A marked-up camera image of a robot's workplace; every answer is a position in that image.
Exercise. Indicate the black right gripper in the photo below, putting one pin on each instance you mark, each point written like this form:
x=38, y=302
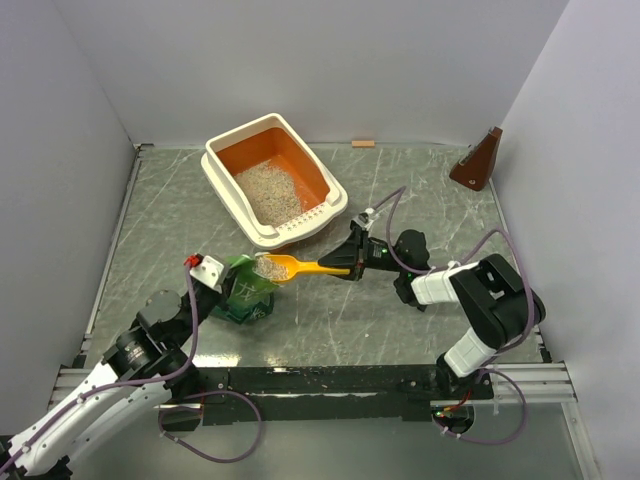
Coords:
x=352, y=255

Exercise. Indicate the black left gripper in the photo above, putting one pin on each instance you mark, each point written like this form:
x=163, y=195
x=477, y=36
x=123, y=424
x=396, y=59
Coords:
x=222, y=299

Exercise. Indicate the green litter bag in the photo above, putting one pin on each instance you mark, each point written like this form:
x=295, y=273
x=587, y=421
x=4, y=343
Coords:
x=248, y=297

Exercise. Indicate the yellow plastic litter scoop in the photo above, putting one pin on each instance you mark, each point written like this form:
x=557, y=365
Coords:
x=280, y=268

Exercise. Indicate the black bag clip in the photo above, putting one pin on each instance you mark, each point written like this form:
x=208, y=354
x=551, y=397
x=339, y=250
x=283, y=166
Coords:
x=408, y=297

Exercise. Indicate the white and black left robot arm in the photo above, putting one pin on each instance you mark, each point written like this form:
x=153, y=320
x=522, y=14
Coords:
x=153, y=356

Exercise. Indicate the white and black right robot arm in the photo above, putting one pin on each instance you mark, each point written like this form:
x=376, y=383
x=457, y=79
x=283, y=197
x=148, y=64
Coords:
x=490, y=292

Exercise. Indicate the grey cat litter pile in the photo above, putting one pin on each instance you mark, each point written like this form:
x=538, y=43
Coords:
x=271, y=193

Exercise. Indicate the white and orange litter box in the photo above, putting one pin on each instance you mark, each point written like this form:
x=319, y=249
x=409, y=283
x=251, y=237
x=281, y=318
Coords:
x=271, y=138

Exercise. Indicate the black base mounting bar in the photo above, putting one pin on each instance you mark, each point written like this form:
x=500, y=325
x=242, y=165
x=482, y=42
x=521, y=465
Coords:
x=227, y=395

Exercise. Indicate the small wooden block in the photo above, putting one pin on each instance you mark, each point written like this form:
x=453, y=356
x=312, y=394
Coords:
x=363, y=144

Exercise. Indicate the brown wooden wedge stand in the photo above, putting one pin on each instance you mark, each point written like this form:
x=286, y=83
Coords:
x=475, y=169

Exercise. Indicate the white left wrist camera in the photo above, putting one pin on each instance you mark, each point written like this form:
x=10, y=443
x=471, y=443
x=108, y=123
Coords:
x=208, y=270

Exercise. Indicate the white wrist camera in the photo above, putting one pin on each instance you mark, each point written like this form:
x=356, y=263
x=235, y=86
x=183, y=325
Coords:
x=365, y=219
x=208, y=270

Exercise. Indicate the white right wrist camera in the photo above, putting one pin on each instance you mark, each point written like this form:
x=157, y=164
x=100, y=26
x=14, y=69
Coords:
x=365, y=219

